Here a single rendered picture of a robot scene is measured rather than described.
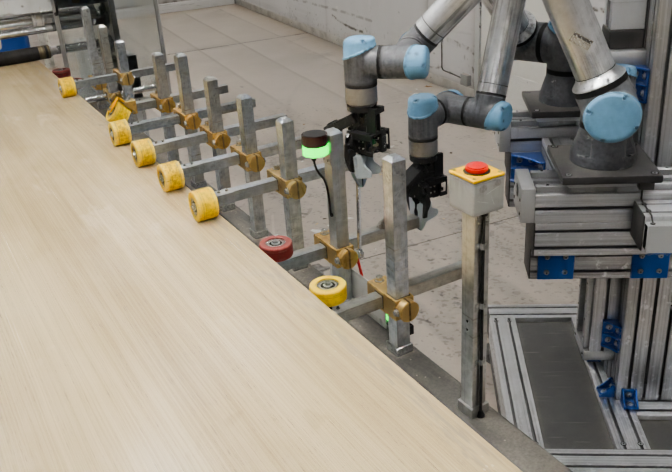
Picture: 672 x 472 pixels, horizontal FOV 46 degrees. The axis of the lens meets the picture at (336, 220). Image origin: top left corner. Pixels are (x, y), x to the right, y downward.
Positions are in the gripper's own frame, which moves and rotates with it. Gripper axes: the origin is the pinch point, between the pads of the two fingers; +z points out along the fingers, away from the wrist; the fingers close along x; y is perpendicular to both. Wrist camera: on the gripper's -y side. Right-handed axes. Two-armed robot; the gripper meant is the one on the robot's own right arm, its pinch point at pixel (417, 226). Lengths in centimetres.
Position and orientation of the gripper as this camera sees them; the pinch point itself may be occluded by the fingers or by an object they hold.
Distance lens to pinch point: 210.5
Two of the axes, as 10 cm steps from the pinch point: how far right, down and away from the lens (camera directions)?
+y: 8.6, -2.6, 4.4
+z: 0.6, 9.0, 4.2
